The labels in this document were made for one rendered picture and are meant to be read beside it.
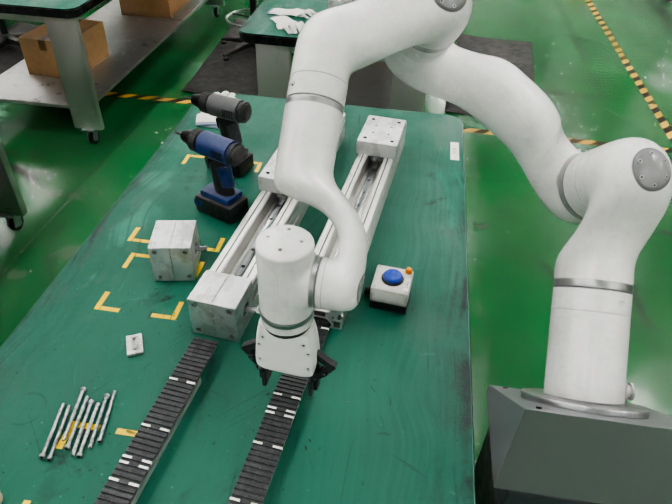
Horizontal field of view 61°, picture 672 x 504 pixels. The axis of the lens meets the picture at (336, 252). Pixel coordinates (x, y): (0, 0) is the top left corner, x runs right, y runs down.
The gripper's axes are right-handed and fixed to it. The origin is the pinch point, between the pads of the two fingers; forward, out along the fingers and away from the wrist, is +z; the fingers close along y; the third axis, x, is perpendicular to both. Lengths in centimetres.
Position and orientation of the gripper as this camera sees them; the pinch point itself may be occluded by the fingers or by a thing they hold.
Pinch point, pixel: (289, 380)
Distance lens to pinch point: 103.8
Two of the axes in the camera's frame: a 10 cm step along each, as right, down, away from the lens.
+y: 9.7, 1.8, -1.7
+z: -0.3, 7.7, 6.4
